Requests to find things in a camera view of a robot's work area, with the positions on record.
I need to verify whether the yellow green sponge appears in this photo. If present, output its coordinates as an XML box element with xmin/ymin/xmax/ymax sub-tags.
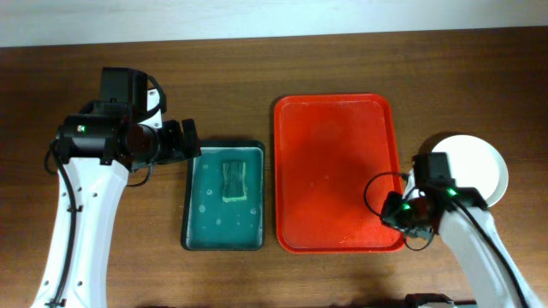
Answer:
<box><xmin>222</xmin><ymin>161</ymin><xmax>247</xmax><ymax>202</ymax></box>

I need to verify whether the white plate with green stain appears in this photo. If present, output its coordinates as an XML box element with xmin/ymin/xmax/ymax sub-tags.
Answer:
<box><xmin>432</xmin><ymin>134</ymin><xmax>509</xmax><ymax>207</ymax></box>

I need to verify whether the red plastic tray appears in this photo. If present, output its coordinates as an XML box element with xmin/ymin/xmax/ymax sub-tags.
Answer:
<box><xmin>273</xmin><ymin>93</ymin><xmax>403</xmax><ymax>254</ymax></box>

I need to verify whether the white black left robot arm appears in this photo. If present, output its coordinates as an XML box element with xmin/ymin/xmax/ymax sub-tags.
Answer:
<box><xmin>33</xmin><ymin>100</ymin><xmax>200</xmax><ymax>307</ymax></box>

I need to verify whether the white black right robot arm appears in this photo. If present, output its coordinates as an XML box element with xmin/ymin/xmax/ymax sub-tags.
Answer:
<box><xmin>380</xmin><ymin>184</ymin><xmax>544</xmax><ymax>307</ymax></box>

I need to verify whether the dark green water tray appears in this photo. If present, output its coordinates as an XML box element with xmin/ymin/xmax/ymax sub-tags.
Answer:
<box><xmin>181</xmin><ymin>140</ymin><xmax>265</xmax><ymax>251</ymax></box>

